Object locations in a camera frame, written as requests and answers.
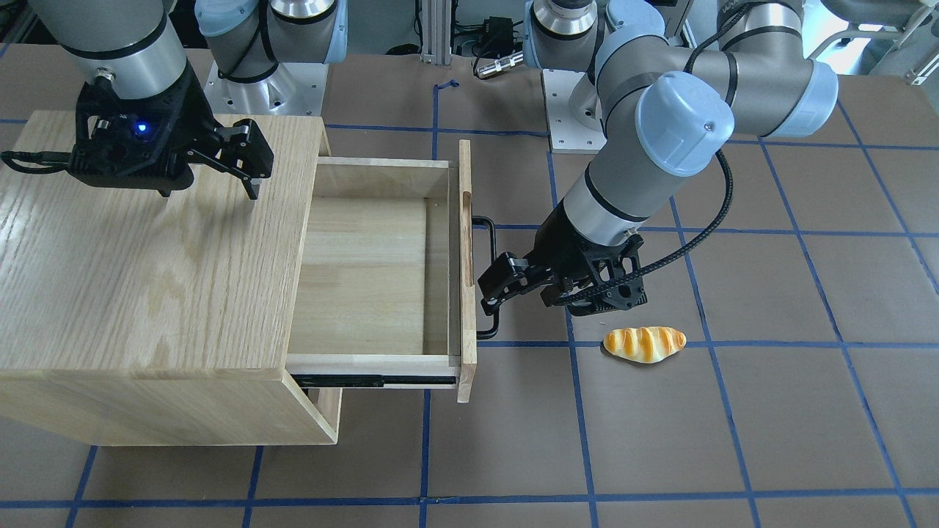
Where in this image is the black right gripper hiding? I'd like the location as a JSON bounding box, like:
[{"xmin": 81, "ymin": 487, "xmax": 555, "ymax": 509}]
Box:
[{"xmin": 75, "ymin": 70, "xmax": 274, "ymax": 200}]

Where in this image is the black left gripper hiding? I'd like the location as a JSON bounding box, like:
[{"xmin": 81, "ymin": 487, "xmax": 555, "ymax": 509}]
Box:
[{"xmin": 478, "ymin": 202, "xmax": 610, "ymax": 315}]

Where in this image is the black metal drawer handle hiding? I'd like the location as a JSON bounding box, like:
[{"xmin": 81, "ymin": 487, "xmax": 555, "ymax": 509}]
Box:
[{"xmin": 472, "ymin": 215, "xmax": 500, "ymax": 341}]

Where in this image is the wooden drawer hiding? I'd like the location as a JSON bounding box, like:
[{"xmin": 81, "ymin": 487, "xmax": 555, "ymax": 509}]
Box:
[
  {"xmin": 286, "ymin": 140, "xmax": 478, "ymax": 403},
  {"xmin": 305, "ymin": 387, "xmax": 343, "ymax": 444}
]

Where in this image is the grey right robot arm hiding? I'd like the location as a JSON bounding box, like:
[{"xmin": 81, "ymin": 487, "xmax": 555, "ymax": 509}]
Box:
[{"xmin": 2, "ymin": 1, "xmax": 348, "ymax": 200}]

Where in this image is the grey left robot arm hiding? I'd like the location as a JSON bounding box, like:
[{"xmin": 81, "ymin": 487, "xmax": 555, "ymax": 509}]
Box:
[{"xmin": 478, "ymin": 1, "xmax": 839, "ymax": 315}]

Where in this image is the light wooden drawer cabinet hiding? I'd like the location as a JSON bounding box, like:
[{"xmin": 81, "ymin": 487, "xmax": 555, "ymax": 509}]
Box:
[{"xmin": 1, "ymin": 116, "xmax": 331, "ymax": 447}]

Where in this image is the toy bread roll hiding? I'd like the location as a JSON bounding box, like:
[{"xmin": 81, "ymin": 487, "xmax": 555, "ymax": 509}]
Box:
[{"xmin": 602, "ymin": 326, "xmax": 687, "ymax": 364}]

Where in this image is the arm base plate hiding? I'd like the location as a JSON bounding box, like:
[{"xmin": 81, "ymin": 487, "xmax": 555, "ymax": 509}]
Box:
[
  {"xmin": 204, "ymin": 63, "xmax": 331, "ymax": 117},
  {"xmin": 542, "ymin": 69, "xmax": 606, "ymax": 155}
]

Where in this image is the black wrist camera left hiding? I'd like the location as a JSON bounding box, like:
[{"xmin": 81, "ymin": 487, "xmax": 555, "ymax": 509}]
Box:
[{"xmin": 566, "ymin": 234, "xmax": 648, "ymax": 317}]

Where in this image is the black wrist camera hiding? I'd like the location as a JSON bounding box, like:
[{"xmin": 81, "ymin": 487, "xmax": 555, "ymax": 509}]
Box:
[
  {"xmin": 566, "ymin": 234, "xmax": 648, "ymax": 317},
  {"xmin": 66, "ymin": 111, "xmax": 194, "ymax": 197}
]

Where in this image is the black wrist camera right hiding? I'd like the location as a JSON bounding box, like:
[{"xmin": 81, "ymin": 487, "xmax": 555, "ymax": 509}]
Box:
[{"xmin": 66, "ymin": 111, "xmax": 194, "ymax": 197}]

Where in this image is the black cable bundle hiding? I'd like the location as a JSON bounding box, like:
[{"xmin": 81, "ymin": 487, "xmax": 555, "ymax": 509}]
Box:
[{"xmin": 451, "ymin": 15, "xmax": 525, "ymax": 78}]

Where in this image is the aluminium frame post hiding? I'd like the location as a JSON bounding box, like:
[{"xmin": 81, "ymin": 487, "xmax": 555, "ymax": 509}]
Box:
[{"xmin": 418, "ymin": 0, "xmax": 455, "ymax": 67}]

